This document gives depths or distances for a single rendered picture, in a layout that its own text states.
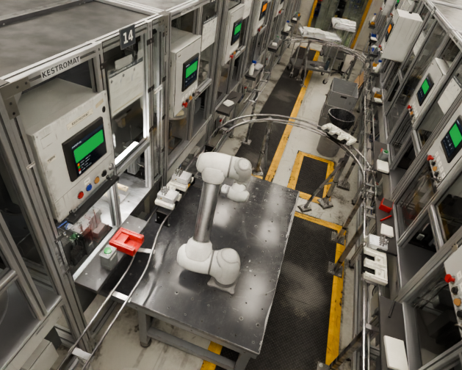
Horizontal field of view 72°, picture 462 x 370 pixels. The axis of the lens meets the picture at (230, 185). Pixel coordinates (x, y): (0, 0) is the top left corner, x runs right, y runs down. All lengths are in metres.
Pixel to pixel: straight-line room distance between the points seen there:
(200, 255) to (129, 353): 1.04
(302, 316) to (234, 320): 1.04
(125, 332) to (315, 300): 1.61
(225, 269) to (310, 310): 1.26
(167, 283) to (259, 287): 0.60
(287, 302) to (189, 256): 1.29
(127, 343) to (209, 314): 0.87
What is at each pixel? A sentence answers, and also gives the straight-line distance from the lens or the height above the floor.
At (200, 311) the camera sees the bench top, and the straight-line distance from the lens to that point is 2.08.
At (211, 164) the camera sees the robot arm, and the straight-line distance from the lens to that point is 1.82.
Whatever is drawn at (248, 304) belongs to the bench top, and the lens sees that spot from 2.15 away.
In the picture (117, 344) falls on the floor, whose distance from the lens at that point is 2.76.
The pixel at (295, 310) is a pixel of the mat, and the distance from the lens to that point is 3.01.
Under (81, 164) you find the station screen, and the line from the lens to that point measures 1.53.
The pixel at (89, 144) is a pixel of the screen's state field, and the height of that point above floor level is 1.66.
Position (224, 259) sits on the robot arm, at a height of 0.95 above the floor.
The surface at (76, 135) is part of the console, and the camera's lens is 1.47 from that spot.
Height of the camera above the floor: 2.54
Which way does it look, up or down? 41 degrees down
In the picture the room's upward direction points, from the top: 11 degrees clockwise
